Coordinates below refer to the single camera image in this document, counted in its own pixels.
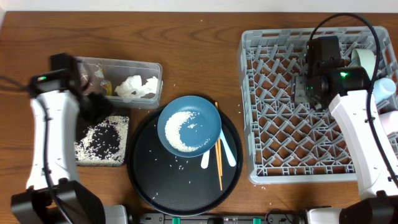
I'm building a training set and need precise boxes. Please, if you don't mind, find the white plastic spoon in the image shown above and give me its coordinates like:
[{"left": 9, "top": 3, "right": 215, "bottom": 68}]
[
  {"left": 200, "top": 151, "right": 210, "bottom": 169},
  {"left": 220, "top": 130, "right": 236, "bottom": 167}
]

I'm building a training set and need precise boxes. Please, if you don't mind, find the pink cup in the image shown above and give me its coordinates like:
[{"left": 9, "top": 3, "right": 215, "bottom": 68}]
[{"left": 379, "top": 111, "right": 398, "bottom": 135}]

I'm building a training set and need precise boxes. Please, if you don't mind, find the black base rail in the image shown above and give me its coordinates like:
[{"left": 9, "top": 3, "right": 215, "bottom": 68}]
[{"left": 137, "top": 212, "right": 305, "bottom": 224}]

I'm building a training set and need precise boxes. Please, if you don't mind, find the light green bowl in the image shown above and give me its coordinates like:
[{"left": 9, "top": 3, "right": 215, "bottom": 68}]
[{"left": 351, "top": 49, "right": 376, "bottom": 80}]

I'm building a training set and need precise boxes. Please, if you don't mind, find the white tissue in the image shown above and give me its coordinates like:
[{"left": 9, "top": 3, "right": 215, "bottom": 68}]
[
  {"left": 142, "top": 77, "right": 158, "bottom": 95},
  {"left": 115, "top": 75, "right": 144, "bottom": 103}
]

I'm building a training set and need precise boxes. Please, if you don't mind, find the small white cup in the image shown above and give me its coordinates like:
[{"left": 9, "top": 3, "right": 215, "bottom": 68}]
[{"left": 373, "top": 78, "right": 396, "bottom": 104}]

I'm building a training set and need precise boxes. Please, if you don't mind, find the yellow green snack wrapper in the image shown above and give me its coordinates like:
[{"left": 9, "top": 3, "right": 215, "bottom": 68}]
[{"left": 100, "top": 80, "right": 113, "bottom": 96}]

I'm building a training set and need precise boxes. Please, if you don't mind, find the white rice pile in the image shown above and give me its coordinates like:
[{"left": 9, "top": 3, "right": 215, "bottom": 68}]
[{"left": 75, "top": 111, "right": 212, "bottom": 167}]

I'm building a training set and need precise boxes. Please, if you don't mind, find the grey dishwasher rack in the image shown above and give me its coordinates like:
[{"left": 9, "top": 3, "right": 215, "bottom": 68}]
[{"left": 238, "top": 26, "right": 397, "bottom": 185}]

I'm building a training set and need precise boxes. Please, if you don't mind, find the round black serving tray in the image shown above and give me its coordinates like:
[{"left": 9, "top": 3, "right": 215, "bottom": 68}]
[{"left": 126, "top": 110, "right": 243, "bottom": 216}]

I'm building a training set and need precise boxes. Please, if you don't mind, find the clear plastic waste bin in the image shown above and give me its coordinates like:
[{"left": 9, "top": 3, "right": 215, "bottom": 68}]
[{"left": 77, "top": 57, "right": 163, "bottom": 109}]

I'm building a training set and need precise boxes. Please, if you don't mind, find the wooden chopstick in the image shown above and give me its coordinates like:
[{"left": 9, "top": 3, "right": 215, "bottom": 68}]
[
  {"left": 214, "top": 101, "right": 223, "bottom": 191},
  {"left": 215, "top": 139, "right": 222, "bottom": 177}
]

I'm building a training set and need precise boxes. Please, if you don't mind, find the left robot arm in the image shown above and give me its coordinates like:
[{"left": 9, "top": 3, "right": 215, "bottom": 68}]
[{"left": 11, "top": 53, "right": 131, "bottom": 223}]

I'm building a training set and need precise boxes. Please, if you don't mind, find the dark blue plate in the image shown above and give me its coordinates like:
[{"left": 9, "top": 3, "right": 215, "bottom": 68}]
[{"left": 157, "top": 96, "right": 221, "bottom": 158}]

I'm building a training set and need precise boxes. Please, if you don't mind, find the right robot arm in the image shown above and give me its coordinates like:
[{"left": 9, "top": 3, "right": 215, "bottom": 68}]
[{"left": 292, "top": 36, "right": 397, "bottom": 223}]

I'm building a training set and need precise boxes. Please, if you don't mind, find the black rectangular tray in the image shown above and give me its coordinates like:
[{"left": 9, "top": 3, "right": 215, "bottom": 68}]
[{"left": 75, "top": 109, "right": 130, "bottom": 167}]

